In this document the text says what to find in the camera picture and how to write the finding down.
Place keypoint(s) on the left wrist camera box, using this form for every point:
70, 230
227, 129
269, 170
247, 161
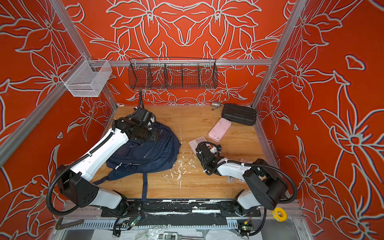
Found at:
144, 116

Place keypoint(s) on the black wire wall basket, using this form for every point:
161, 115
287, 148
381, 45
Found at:
173, 74

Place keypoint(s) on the yellow tape roll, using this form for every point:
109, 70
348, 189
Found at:
279, 214

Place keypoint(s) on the white wire wall basket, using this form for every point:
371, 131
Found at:
83, 79

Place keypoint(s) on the black hard plastic case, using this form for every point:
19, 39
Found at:
239, 114

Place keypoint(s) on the white pink calculator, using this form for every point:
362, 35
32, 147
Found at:
194, 143

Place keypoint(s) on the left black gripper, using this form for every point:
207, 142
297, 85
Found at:
153, 137

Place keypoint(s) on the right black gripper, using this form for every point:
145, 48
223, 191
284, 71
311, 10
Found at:
198, 159

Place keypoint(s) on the navy blue backpack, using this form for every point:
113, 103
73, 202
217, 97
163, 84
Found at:
136, 157

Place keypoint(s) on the pink pencil case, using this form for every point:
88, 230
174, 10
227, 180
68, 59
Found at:
219, 130

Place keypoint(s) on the rusty metal bracket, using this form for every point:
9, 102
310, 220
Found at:
60, 225

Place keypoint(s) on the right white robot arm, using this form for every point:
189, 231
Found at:
268, 185

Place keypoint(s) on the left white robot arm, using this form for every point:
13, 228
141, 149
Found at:
74, 180

